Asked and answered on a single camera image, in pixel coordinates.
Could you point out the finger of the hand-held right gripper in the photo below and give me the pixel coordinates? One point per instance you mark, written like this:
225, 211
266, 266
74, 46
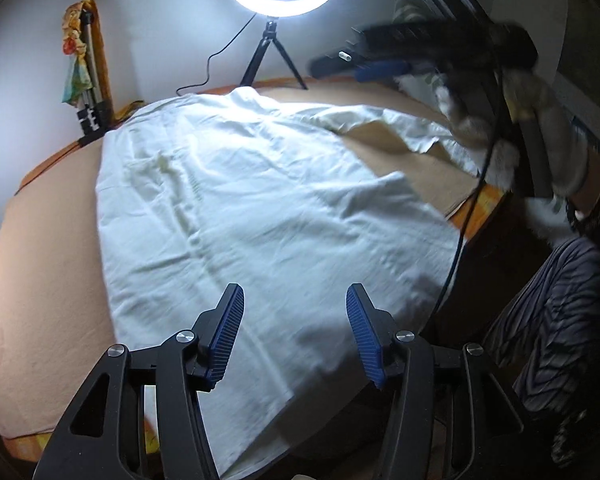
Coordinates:
382, 71
330, 65

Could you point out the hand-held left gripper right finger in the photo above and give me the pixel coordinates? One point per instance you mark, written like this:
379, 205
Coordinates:
364, 335

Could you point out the colourful patterned cloth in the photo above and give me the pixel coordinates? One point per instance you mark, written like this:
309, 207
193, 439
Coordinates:
75, 70

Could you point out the person's right hand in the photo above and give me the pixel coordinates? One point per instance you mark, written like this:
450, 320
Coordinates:
550, 125

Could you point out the white fluffy cloth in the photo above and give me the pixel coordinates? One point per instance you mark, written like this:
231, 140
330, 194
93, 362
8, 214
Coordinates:
545, 217

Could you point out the white button shirt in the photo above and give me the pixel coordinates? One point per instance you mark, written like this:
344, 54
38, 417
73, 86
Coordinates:
260, 210

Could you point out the person's grey striped clothing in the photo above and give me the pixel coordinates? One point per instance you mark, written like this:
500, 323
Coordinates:
550, 320

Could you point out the folded silver tripod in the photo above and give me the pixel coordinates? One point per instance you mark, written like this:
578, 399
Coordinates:
92, 85

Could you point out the peach blanket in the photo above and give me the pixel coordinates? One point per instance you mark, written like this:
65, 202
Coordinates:
45, 285

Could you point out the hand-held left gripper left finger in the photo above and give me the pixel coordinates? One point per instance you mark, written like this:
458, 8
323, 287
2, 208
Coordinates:
225, 332

